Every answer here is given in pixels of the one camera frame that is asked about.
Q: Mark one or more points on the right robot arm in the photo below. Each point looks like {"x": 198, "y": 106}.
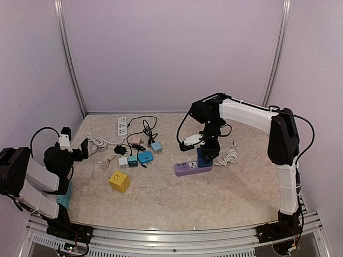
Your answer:
{"x": 218, "y": 111}

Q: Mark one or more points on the dark blue cube socket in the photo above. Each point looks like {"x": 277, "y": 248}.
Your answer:
{"x": 200, "y": 160}

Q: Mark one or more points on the light blue charger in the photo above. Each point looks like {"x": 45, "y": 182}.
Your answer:
{"x": 156, "y": 148}

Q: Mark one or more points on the teal power strip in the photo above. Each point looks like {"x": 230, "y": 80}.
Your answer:
{"x": 64, "y": 200}

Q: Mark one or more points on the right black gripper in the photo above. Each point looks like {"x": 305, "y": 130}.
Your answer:
{"x": 213, "y": 150}

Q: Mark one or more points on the blue rounded charger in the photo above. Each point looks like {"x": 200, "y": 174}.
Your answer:
{"x": 145, "y": 157}

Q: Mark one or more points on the white power strip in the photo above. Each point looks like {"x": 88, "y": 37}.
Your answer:
{"x": 122, "y": 128}

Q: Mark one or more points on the pink charger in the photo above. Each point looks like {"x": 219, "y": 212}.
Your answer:
{"x": 136, "y": 140}

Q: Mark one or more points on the white USB charger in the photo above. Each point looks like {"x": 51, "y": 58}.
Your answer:
{"x": 123, "y": 163}

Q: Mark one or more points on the teal USB charger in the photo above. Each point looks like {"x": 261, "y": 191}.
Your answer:
{"x": 132, "y": 161}

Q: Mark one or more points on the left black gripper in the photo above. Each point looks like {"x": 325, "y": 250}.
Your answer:
{"x": 79, "y": 157}

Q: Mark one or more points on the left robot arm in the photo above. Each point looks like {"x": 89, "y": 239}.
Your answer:
{"x": 44, "y": 189}

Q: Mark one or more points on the yellow cube socket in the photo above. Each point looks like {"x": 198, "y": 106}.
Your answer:
{"x": 119, "y": 181}

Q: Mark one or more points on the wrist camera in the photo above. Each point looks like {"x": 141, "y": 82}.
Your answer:
{"x": 191, "y": 142}
{"x": 65, "y": 139}

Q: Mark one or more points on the purple power strip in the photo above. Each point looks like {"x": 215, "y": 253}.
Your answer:
{"x": 189, "y": 168}

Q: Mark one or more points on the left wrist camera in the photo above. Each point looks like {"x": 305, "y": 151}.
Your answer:
{"x": 65, "y": 139}

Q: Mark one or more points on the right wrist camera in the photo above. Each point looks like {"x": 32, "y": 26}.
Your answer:
{"x": 191, "y": 142}

